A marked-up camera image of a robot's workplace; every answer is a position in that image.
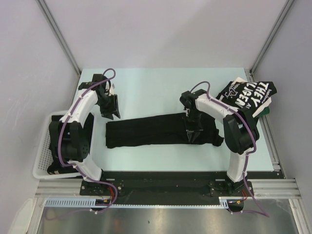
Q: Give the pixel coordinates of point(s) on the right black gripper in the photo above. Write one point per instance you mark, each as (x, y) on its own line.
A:
(195, 129)

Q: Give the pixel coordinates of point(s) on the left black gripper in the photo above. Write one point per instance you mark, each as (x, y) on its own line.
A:
(113, 109)

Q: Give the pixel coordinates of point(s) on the black graphic t shirt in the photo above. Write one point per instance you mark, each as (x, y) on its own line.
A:
(159, 130)

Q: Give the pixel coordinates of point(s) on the white plastic laundry basket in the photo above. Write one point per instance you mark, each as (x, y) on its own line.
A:
(44, 156)

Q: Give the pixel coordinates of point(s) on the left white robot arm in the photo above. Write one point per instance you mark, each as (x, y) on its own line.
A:
(88, 95)

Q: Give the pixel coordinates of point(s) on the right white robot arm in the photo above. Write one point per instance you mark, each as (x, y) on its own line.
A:
(239, 127)

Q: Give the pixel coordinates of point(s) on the black folded lettered t shirt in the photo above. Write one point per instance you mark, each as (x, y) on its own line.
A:
(248, 95)

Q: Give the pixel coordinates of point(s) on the green folded t shirt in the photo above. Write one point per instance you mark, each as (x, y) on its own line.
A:
(265, 112)

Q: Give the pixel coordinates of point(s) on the black clothes in basket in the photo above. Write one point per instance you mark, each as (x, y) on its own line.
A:
(54, 168)

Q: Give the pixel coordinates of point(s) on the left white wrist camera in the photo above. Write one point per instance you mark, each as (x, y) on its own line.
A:
(111, 89)

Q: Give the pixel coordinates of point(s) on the white slotted cable duct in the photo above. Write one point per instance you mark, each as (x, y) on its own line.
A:
(73, 202)

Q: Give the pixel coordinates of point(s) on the aluminium frame rail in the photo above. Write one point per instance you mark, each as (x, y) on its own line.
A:
(263, 188)

